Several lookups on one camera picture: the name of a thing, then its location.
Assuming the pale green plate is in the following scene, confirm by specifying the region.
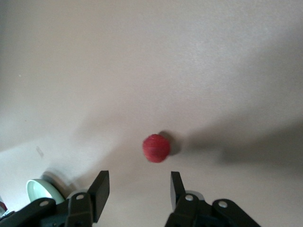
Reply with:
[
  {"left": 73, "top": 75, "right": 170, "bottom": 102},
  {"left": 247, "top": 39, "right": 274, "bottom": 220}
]
[{"left": 26, "top": 178, "right": 66, "bottom": 206}]

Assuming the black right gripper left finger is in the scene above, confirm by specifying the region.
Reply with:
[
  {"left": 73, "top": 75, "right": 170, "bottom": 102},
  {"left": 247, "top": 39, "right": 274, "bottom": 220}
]
[{"left": 65, "top": 170, "right": 111, "bottom": 227}]

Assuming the red strawberry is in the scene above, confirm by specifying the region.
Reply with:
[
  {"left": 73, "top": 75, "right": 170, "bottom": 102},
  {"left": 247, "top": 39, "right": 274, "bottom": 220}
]
[{"left": 142, "top": 133, "right": 171, "bottom": 164}]

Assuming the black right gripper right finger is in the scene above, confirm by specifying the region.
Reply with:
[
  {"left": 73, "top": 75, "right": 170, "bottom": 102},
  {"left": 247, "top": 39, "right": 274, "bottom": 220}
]
[{"left": 165, "top": 171, "right": 209, "bottom": 227}]

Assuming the brown table cloth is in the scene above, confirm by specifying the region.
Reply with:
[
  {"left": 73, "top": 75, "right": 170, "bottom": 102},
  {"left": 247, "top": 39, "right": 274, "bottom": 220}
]
[{"left": 0, "top": 0, "right": 303, "bottom": 227}]

